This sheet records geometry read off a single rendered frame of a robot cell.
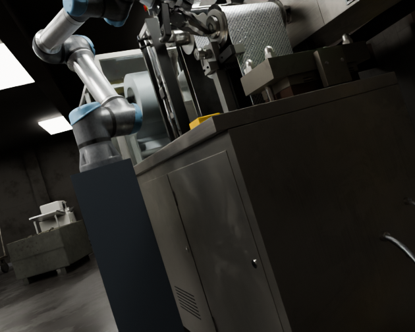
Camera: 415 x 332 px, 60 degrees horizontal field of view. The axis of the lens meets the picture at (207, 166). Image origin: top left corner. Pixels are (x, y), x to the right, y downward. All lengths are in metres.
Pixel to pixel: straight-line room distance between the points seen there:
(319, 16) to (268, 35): 0.19
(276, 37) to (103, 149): 0.72
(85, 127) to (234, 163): 0.61
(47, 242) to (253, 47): 4.80
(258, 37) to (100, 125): 0.63
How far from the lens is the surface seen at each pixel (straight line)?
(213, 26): 1.32
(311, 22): 1.45
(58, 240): 5.59
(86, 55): 1.61
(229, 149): 0.87
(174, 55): 2.02
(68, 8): 1.29
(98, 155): 1.27
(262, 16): 1.38
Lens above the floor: 0.78
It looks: 1 degrees up
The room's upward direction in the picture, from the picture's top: 18 degrees counter-clockwise
